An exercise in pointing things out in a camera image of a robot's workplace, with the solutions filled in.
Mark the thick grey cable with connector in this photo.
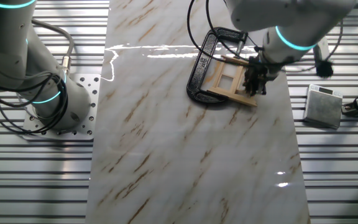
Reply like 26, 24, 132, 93
31, 19, 75, 75

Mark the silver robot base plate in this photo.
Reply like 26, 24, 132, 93
22, 73, 101, 141

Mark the black C-clamp with steel screw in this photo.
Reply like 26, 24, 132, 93
186, 27, 250, 105

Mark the black base cable bundle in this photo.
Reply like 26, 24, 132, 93
0, 70, 70, 136

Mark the wooden sliding window model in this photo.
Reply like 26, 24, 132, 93
206, 55, 259, 108

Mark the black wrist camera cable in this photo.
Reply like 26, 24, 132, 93
186, 0, 345, 73

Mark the silver digital scale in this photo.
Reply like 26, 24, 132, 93
302, 83, 344, 130

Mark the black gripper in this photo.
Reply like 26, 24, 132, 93
243, 56, 275, 96

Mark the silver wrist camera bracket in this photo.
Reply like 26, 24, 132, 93
312, 35, 334, 78

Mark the white marble pattern board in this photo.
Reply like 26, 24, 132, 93
85, 0, 311, 224

